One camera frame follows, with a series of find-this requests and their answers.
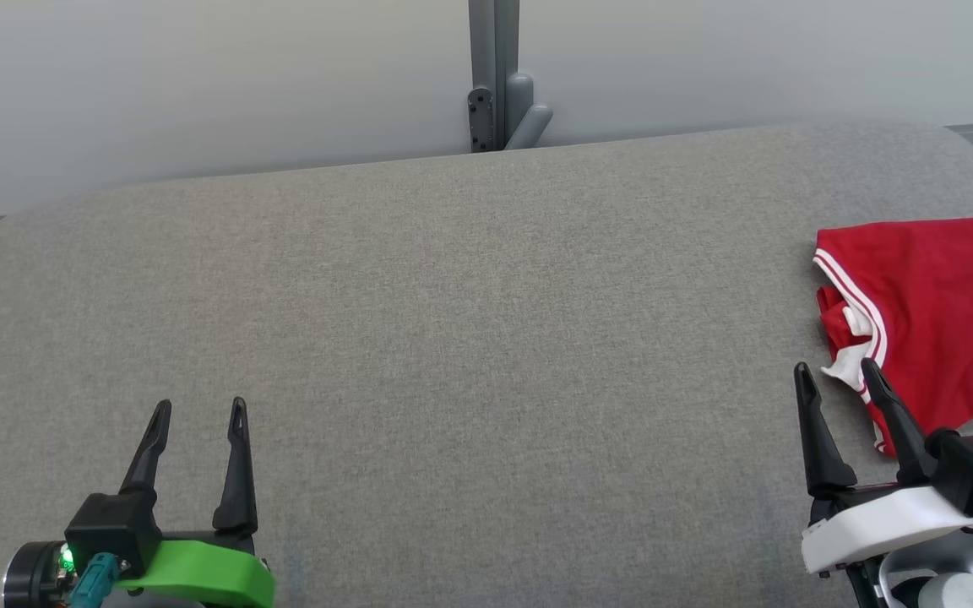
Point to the grey metal partition post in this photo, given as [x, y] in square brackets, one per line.
[493, 42]

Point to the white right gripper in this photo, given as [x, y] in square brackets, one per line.
[883, 519]

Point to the dark grey hinge plate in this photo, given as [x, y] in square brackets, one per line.
[481, 122]

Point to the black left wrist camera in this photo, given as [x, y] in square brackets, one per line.
[111, 528]

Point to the red Bulls 23 jersey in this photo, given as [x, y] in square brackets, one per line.
[951, 321]

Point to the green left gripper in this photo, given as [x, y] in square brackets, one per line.
[216, 574]

